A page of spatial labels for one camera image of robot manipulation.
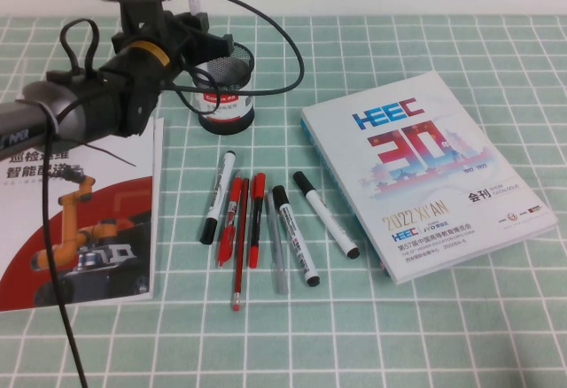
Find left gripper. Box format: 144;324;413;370
161;12;235;73

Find black mesh pen holder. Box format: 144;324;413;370
188;41;257;136

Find red gel pen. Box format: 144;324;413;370
215;176;243;268

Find clear grey pen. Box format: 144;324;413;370
265;191;290;295

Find white marker single black cap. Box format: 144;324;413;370
198;150;237;246

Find red capped black marker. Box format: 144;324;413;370
247;172;267;269

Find red black striped pencil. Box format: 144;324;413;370
229;177;252;312

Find white marker black ends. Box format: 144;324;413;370
271;185;322;288
292;170;361;260

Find HEEC show catalogue book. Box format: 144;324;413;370
299;70;558;286

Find green checked tablecloth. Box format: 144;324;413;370
0;14;567;388

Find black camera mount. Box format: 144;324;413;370
117;0;167;42

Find black camera cable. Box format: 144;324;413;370
159;0;307;117

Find white cable tie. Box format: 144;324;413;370
35;98;62;136

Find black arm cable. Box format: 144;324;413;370
39;18;102;388

